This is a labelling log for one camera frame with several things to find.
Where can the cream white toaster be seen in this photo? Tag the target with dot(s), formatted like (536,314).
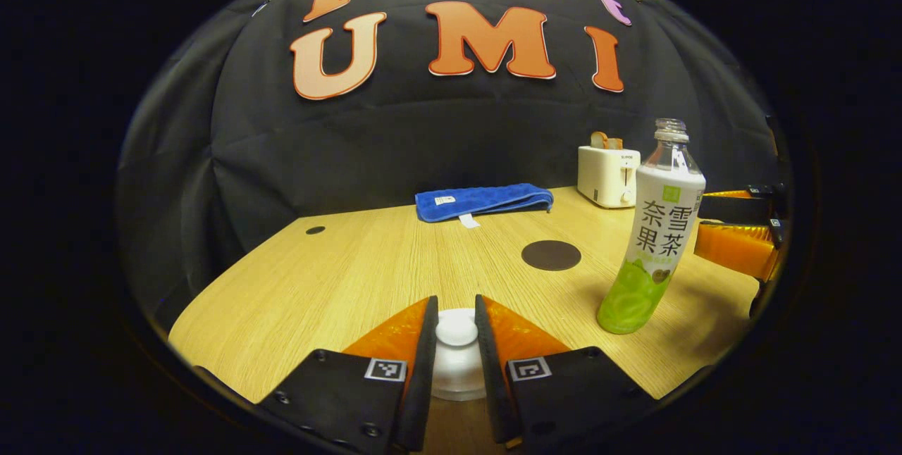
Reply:
(602,177)

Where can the black backdrop cloth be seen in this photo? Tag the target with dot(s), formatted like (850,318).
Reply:
(423,138)

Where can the dark round coaster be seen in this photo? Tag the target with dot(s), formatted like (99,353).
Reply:
(551,256)

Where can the blue folded towel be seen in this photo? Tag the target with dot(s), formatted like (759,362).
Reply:
(486,200)

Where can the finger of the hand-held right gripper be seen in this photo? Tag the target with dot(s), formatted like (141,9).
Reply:
(733,210)
(736,247)

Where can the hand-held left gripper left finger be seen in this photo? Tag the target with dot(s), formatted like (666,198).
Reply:
(423,370)

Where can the green white water bottle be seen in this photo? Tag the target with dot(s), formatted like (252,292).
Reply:
(659,229)

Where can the brown toast slice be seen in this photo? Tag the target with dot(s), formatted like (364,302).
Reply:
(599,139)
(615,143)

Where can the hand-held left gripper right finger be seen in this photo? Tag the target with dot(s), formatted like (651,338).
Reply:
(487,370)

